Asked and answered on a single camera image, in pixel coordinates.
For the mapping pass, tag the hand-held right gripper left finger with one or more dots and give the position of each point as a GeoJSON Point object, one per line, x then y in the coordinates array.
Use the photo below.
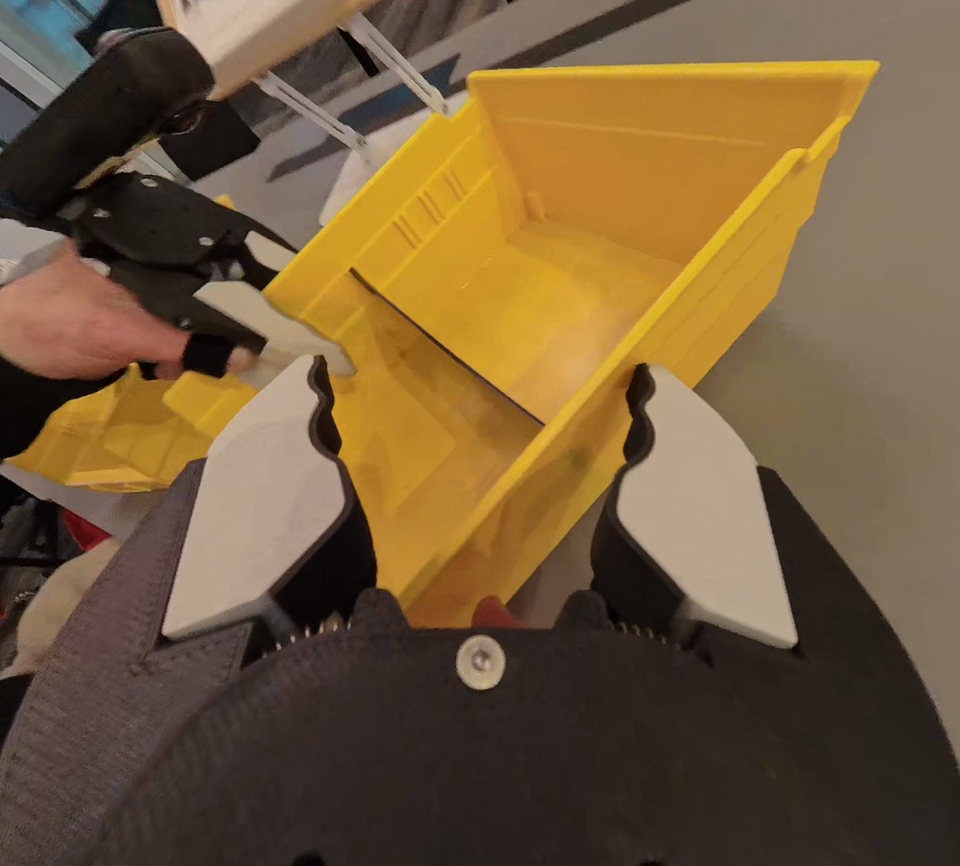
{"type": "Point", "coordinates": [262, 491]}

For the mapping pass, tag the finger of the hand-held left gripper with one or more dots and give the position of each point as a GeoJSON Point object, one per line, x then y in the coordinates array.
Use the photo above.
{"type": "Point", "coordinates": [271, 252]}
{"type": "Point", "coordinates": [270, 326]}

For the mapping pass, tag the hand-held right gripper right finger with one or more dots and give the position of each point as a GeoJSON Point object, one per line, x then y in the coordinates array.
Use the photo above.
{"type": "Point", "coordinates": [697, 498]}

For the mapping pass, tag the yellow plastic bin with divider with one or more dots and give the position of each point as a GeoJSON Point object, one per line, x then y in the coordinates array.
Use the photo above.
{"type": "Point", "coordinates": [585, 266]}

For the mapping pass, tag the person's left hand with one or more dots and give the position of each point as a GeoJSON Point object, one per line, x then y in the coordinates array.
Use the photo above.
{"type": "Point", "coordinates": [75, 318]}

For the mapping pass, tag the white board stand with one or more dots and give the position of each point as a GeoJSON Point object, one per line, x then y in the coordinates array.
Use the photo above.
{"type": "Point", "coordinates": [390, 63]}

